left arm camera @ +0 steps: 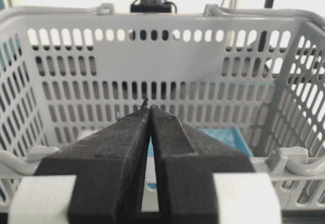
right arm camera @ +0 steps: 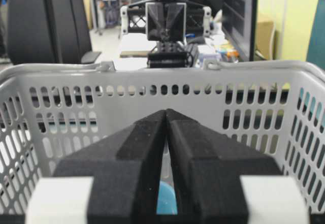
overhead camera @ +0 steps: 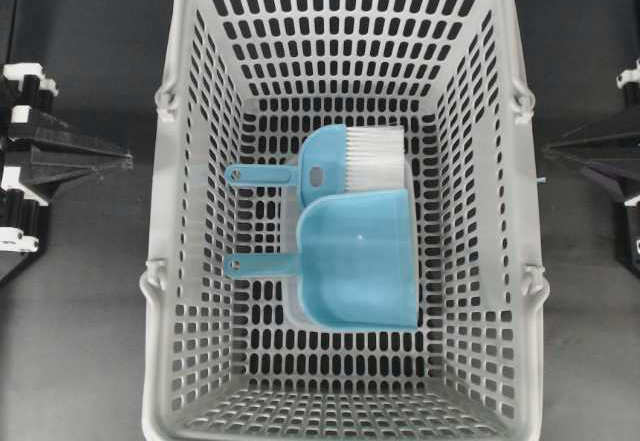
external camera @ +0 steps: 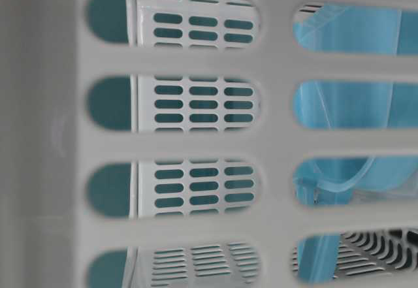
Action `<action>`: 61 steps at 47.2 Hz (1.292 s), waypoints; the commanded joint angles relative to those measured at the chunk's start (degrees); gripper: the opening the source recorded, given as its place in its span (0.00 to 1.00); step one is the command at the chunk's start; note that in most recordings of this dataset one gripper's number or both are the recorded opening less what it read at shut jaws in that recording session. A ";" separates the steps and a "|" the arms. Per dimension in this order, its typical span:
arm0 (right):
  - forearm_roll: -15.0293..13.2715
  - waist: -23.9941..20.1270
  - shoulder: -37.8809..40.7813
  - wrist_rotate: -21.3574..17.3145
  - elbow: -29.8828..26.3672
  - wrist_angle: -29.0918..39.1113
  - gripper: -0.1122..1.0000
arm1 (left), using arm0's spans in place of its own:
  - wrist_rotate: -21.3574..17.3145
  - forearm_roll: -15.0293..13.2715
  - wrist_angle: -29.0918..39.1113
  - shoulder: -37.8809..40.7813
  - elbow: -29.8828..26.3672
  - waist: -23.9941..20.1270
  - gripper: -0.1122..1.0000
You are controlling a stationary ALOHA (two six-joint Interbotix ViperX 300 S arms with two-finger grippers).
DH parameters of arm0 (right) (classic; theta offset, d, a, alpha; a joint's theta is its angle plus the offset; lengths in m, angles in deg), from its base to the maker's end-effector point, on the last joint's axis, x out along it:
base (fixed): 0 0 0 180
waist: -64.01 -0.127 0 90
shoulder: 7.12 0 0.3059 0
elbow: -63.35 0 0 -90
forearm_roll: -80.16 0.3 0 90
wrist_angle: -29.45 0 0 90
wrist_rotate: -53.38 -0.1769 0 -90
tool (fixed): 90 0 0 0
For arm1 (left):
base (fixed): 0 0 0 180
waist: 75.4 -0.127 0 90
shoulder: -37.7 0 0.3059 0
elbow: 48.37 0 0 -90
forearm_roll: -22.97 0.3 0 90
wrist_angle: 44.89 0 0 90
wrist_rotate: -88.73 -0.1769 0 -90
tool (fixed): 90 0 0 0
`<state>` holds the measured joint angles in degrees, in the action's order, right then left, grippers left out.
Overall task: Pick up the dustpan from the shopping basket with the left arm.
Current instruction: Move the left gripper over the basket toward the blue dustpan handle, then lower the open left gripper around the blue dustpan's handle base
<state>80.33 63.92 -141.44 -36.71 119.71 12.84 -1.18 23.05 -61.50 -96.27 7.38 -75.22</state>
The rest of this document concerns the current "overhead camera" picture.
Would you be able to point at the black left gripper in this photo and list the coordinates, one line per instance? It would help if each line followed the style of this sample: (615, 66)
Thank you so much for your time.
(25, 209)

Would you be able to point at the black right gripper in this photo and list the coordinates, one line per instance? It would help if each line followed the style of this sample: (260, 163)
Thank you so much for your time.
(610, 159)

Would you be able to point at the grey plastic shopping basket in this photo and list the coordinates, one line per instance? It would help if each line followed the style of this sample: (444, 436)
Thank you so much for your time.
(247, 81)

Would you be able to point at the blue plastic dustpan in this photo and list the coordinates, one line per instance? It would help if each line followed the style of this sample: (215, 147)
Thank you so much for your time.
(355, 265)

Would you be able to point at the blue hand brush white bristles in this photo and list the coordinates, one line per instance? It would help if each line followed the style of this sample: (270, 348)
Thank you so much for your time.
(333, 160)

